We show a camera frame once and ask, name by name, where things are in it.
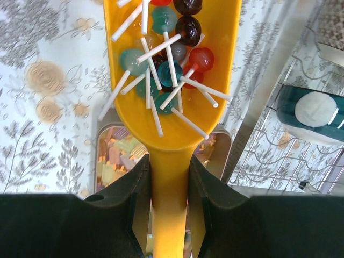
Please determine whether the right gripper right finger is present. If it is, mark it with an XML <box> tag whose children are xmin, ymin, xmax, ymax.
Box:
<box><xmin>188</xmin><ymin>157</ymin><xmax>343</xmax><ymax>257</ymax></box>

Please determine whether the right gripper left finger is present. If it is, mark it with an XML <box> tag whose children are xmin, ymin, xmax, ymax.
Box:
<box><xmin>1</xmin><ymin>155</ymin><xmax>151</xmax><ymax>257</ymax></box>

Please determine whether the popsicle candy tin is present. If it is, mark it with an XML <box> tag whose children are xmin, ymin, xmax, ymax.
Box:
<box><xmin>94</xmin><ymin>109</ymin><xmax>232</xmax><ymax>192</ymax></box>

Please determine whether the steel dish rack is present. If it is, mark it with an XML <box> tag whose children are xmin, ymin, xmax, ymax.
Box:
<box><xmin>221</xmin><ymin>1</ymin><xmax>343</xmax><ymax>195</ymax></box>

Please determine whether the yellow plastic scoop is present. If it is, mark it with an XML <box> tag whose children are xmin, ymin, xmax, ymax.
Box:
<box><xmin>104</xmin><ymin>1</ymin><xmax>241</xmax><ymax>257</ymax></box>

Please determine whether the teal white mug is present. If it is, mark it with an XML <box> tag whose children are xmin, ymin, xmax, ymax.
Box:
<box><xmin>276</xmin><ymin>85</ymin><xmax>343</xmax><ymax>146</ymax></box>

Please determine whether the patterned bowl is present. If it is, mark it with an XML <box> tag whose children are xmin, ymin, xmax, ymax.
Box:
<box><xmin>317</xmin><ymin>0</ymin><xmax>343</xmax><ymax>67</ymax></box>

